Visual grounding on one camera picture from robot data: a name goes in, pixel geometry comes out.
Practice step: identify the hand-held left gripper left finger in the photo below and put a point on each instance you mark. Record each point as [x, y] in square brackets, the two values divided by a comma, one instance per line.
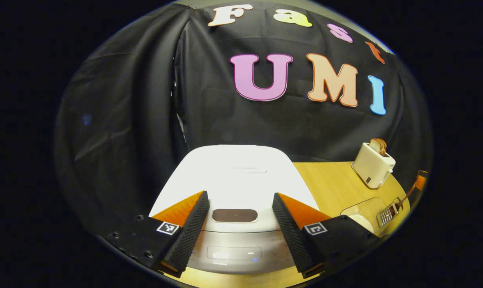
[187, 240]

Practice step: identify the white toaster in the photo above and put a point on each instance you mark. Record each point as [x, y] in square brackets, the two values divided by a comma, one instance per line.
[373, 168]

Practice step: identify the black backdrop cloth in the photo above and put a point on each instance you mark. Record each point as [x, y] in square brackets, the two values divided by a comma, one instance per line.
[125, 120]

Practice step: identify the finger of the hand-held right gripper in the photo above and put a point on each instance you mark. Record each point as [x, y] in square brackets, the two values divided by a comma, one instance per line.
[420, 182]

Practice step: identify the clear box of white rice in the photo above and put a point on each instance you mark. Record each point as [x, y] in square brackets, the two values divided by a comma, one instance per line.
[361, 212]

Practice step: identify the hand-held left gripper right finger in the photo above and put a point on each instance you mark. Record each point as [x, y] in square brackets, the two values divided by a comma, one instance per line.
[291, 240]

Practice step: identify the toasted bread slice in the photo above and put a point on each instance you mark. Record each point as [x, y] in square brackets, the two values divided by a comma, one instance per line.
[379, 146]

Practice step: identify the white rice cooker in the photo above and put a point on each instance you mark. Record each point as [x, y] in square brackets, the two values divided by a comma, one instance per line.
[237, 180]

